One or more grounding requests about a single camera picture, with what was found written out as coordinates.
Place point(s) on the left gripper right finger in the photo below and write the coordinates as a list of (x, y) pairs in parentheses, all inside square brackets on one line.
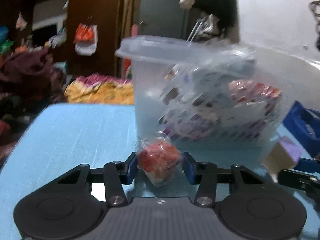
[(203, 174)]

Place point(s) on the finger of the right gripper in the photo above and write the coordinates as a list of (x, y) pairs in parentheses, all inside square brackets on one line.
[(302, 177)]

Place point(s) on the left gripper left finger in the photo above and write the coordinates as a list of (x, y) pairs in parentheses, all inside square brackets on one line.
[(115, 175)]

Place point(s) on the red ball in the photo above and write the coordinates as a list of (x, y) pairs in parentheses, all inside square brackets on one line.
[(158, 158)]

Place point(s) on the purple small box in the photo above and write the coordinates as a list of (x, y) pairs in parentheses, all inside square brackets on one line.
[(284, 155)]

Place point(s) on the blue shopping bag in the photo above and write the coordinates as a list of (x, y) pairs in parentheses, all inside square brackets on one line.
[(303, 124)]

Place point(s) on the clear plastic laundry basket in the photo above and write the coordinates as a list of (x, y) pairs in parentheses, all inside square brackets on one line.
[(182, 89)]

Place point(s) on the yellow orange blanket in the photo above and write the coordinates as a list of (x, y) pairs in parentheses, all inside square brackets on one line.
[(100, 89)]

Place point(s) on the red patterned packet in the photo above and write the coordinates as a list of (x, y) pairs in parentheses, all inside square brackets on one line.
[(248, 91)]

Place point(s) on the maroon clothing pile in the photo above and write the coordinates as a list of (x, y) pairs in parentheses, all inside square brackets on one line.
[(32, 75)]

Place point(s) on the orange white hanging bag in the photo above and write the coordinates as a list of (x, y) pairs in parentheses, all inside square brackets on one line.
[(86, 39)]

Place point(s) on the aluminium crutches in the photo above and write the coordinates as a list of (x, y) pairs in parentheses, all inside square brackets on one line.
[(204, 29)]

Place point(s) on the grey door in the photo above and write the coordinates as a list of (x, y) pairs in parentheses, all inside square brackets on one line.
[(164, 18)]

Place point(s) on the dark red wooden wardrobe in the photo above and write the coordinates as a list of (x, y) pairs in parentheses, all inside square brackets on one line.
[(17, 16)]

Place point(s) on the black hanging garment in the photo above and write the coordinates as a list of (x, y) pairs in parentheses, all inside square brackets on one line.
[(225, 10)]

